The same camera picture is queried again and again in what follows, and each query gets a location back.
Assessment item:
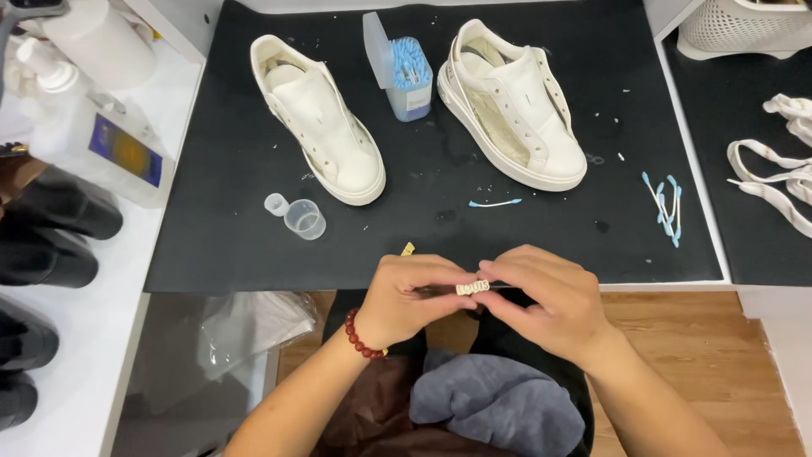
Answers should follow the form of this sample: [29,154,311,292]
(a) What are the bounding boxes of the person's right hand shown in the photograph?
[471,244,615,370]

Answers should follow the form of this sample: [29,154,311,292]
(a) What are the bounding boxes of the person's left hand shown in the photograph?
[354,253,483,354]

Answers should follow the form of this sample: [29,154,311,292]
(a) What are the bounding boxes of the grey microfibre cloth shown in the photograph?
[409,348,587,457]

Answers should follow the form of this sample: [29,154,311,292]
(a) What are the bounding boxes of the brown apron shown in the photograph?
[315,354,527,457]

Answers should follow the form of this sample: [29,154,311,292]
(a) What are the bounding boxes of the clear plastic measuring cup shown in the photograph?
[283,198,327,242]

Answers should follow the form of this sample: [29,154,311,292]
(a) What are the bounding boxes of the clear plastic bag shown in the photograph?
[195,290,319,383]

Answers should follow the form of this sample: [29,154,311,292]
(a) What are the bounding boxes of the heap of used cotton swabs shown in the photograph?
[640,171,685,249]

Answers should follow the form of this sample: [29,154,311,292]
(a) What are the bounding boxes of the white sneaker without laces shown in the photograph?
[436,18,589,193]
[249,34,387,207]

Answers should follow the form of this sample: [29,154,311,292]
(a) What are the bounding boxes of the large black work mat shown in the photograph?
[144,0,724,295]

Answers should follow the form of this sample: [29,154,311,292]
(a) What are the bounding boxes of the clear cotton swab box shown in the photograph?
[362,11,435,123]

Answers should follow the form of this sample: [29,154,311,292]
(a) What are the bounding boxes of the black side mat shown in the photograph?
[662,30,812,288]

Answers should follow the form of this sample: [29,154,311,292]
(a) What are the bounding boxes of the bundle of blue cotton swabs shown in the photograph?
[390,37,432,90]

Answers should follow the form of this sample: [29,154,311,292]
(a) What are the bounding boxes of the white shoelaces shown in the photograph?
[726,93,812,240]

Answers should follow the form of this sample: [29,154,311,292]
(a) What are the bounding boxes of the clear bottle with blue label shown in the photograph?
[15,37,176,209]

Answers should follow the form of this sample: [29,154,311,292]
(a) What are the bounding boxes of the white perforated plastic basket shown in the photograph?
[675,0,812,62]

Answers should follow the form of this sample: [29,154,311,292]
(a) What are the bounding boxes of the black leather shoe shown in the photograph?
[0,165,124,242]
[0,371,39,434]
[0,227,100,289]
[0,297,60,373]

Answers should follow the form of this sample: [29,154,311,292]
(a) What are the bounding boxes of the large white plastic bottle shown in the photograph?
[41,0,159,91]

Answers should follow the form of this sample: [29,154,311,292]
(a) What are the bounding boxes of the red bead bracelet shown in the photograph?
[344,308,388,360]

